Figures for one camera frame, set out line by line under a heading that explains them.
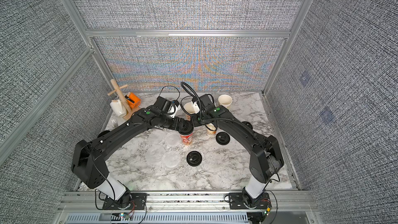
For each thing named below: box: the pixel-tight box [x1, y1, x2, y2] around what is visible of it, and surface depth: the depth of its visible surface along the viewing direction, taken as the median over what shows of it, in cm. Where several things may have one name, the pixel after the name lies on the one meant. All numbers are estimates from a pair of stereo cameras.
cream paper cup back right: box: [217, 94, 233, 109], surface depth 96 cm
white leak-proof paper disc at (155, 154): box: [144, 144, 166, 165], surface depth 91 cm
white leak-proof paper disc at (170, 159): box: [161, 150, 181, 168], surface depth 89 cm
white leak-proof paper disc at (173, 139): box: [165, 131, 182, 148], surface depth 97 cm
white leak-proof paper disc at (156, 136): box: [147, 128, 167, 146], surface depth 97 cm
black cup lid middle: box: [215, 131, 231, 146], surface depth 97 cm
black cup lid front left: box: [186, 150, 203, 167], surface depth 87 cm
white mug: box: [109, 99, 127, 118], surface depth 100 cm
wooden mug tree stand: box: [107, 78, 141, 120], surface depth 97 cm
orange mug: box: [124, 92, 142, 109], surface depth 102 cm
